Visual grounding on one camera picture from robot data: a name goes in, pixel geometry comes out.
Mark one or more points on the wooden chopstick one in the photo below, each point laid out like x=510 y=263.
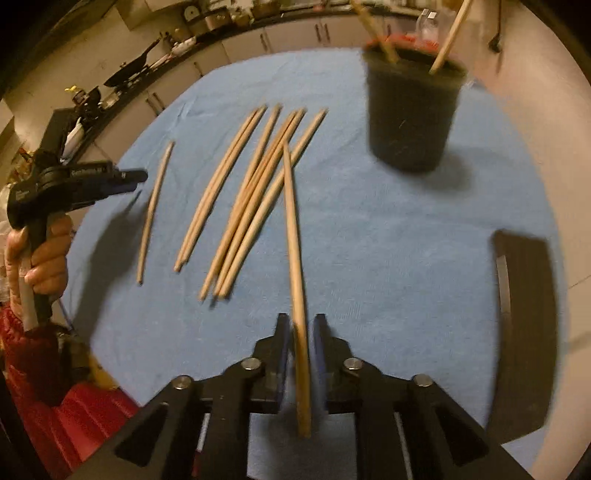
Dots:
x=301 y=359

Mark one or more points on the wooden chopstick three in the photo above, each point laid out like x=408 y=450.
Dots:
x=217 y=189

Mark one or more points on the lower kitchen cabinets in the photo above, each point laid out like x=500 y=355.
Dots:
x=134 y=110

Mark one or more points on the wooden chopstick six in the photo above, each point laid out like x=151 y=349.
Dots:
x=286 y=131

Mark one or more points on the wooden chopstick seven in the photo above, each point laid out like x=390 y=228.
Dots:
x=261 y=202

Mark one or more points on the wooden chopstick two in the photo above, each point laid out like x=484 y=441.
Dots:
x=150 y=213

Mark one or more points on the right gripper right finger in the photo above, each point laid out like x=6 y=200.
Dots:
x=405 y=428

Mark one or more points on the red plastic basket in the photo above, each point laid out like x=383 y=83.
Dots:
x=406 y=41

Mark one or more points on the blue table cloth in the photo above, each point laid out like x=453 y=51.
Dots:
x=402 y=266

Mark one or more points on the clear glass pitcher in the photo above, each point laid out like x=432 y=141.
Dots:
x=433 y=26

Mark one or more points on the red jacket sleeve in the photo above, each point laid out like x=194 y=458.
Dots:
x=65 y=423

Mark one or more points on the black phone on table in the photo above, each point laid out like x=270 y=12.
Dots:
x=527 y=337

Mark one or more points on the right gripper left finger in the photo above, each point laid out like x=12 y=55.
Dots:
x=198 y=429

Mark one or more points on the wooden chopstick five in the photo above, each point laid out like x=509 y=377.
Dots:
x=252 y=174

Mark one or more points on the person left hand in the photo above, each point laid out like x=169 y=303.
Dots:
x=48 y=274

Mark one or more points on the black wok pan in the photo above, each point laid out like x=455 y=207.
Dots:
x=126 y=71

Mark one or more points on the wooden chopstick eight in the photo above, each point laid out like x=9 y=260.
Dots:
x=451 y=38

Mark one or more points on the black chopstick holder cup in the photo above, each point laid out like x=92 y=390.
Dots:
x=410 y=110

